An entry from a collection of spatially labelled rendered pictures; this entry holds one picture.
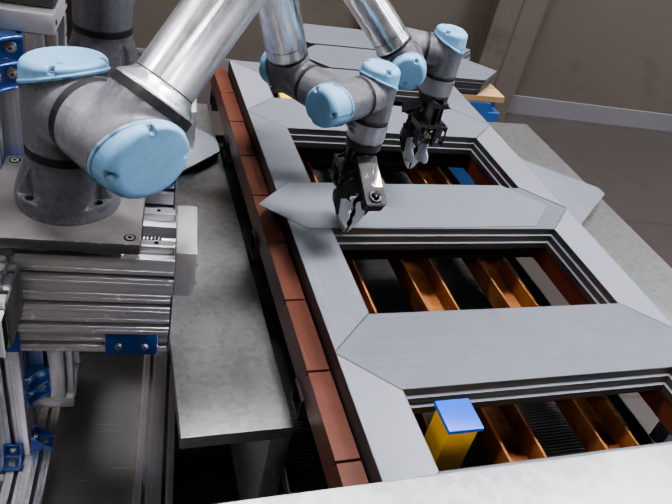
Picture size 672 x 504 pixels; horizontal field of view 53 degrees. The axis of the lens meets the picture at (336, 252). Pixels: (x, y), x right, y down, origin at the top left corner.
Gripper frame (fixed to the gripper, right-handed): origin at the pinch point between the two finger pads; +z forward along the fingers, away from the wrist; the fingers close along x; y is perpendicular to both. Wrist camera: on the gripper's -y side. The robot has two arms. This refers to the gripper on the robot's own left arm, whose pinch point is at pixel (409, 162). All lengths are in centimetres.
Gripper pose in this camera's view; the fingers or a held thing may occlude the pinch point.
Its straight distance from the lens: 173.3
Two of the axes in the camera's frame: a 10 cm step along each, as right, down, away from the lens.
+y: 2.6, 6.1, -7.4
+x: 9.4, -0.1, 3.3
